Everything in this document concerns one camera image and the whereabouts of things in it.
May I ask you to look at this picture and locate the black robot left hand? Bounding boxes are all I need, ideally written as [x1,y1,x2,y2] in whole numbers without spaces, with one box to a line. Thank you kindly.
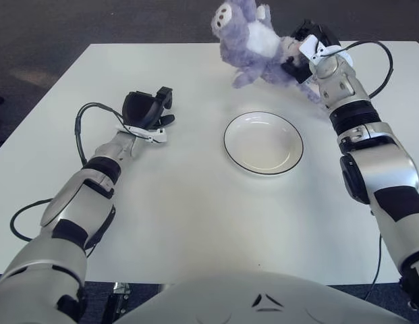
[122,86,175,131]

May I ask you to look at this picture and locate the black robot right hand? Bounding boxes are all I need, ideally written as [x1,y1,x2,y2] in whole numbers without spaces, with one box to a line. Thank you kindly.
[281,19,341,85]

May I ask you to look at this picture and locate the purple plush bunny doll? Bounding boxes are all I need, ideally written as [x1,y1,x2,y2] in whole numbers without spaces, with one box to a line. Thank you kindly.
[211,0,328,111]

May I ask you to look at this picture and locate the white plate black rim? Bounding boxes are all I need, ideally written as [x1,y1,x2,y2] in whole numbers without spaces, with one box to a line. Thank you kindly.
[223,113,304,176]

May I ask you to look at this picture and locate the white right wrist connector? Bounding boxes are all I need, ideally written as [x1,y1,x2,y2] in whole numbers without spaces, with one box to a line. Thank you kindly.
[298,35,327,67]

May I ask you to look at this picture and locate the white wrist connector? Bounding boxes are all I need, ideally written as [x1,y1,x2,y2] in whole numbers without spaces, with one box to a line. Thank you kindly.
[116,124,168,145]
[298,35,327,67]

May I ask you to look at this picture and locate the white left wrist connector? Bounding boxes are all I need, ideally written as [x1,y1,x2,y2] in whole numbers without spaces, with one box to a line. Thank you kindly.
[116,124,168,145]

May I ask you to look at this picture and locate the grey robot torso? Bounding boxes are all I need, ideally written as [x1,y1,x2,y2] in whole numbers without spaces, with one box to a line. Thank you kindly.
[117,269,409,324]

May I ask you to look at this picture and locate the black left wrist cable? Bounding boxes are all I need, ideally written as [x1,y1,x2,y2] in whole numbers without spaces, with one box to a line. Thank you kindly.
[74,103,129,166]

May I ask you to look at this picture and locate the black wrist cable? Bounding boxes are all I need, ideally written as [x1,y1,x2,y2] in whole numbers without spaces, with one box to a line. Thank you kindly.
[337,40,395,99]
[74,103,129,166]

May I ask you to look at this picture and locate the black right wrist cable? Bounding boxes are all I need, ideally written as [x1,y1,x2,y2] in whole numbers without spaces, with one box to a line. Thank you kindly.
[337,40,395,99]

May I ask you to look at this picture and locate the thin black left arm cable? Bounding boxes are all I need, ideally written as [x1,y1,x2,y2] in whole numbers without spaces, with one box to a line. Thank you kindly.
[9,198,53,241]

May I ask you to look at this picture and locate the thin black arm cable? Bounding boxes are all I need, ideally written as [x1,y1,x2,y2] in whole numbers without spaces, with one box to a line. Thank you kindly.
[9,198,53,241]
[369,232,383,298]

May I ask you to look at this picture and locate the metal table leg bracket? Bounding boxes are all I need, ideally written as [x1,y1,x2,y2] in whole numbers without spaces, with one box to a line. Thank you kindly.
[111,281,132,324]

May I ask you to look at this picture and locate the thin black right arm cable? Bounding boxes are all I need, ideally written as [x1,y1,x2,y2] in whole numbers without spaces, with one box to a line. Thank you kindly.
[369,232,383,298]

